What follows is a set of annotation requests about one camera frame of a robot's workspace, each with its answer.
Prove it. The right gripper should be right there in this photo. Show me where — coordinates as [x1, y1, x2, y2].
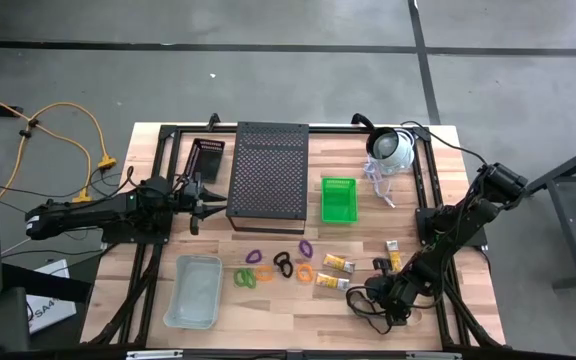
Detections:
[366, 272, 417, 329]

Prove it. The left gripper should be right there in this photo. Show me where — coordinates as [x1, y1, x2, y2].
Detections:
[171, 172, 228, 236]

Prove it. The white desk lamp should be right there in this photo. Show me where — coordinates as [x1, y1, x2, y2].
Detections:
[365, 126, 416, 176]

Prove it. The black mesh tray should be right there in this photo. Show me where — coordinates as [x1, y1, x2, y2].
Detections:
[182, 138, 226, 184]

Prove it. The black perforated metal shelf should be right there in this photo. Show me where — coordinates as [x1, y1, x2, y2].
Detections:
[226, 121, 310, 235]

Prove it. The pale blue plastic bin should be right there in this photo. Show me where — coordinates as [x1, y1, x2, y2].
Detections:
[162, 253, 224, 331]

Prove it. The green plastic basket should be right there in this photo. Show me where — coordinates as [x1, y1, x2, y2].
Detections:
[320, 176, 359, 224]

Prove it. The white paper sign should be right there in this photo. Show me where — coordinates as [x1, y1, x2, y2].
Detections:
[25, 258, 78, 335]

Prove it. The black metal stand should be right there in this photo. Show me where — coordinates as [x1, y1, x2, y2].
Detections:
[527, 137, 576, 291]

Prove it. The dark grey floor box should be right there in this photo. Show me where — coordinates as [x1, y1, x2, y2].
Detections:
[0, 287, 32, 354]

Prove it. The black metal rig frame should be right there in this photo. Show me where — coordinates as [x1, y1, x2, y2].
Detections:
[81, 122, 508, 351]

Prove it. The yellow extension cord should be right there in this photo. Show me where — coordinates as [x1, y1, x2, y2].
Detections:
[0, 83, 118, 204]

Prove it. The white lamp cable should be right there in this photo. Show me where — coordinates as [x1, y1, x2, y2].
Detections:
[362, 154, 397, 209]

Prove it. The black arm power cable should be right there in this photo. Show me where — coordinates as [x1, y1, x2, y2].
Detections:
[400, 119, 489, 167]

